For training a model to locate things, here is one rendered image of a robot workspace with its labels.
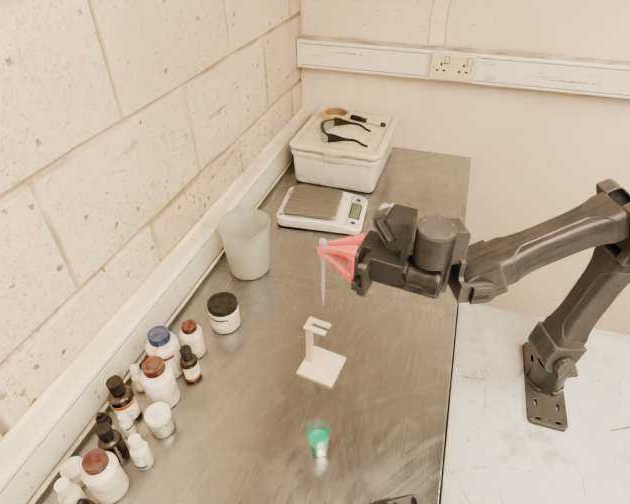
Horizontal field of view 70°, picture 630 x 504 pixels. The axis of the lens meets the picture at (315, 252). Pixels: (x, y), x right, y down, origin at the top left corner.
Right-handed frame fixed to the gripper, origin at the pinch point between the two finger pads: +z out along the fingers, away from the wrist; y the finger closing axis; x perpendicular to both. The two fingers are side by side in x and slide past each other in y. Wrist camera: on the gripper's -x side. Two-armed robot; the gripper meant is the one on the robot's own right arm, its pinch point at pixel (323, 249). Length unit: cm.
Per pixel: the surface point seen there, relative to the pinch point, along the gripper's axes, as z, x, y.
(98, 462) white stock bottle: 21.2, 21.5, 37.7
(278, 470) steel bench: -1.7, 31.8, 23.3
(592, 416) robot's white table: -51, 33, -11
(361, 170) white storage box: 18, 24, -69
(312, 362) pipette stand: 2.5, 31.1, 0.6
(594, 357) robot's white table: -52, 33, -27
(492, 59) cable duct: -11, -4, -107
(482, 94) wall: -10, 9, -112
